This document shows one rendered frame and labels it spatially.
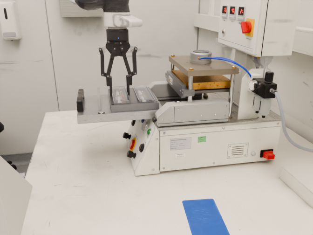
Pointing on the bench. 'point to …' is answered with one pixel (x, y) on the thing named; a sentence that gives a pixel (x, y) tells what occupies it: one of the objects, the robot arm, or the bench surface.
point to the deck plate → (272, 116)
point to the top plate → (204, 64)
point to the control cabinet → (256, 40)
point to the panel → (136, 129)
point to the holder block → (133, 105)
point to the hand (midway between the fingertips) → (119, 86)
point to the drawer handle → (80, 100)
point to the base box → (209, 147)
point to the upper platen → (205, 82)
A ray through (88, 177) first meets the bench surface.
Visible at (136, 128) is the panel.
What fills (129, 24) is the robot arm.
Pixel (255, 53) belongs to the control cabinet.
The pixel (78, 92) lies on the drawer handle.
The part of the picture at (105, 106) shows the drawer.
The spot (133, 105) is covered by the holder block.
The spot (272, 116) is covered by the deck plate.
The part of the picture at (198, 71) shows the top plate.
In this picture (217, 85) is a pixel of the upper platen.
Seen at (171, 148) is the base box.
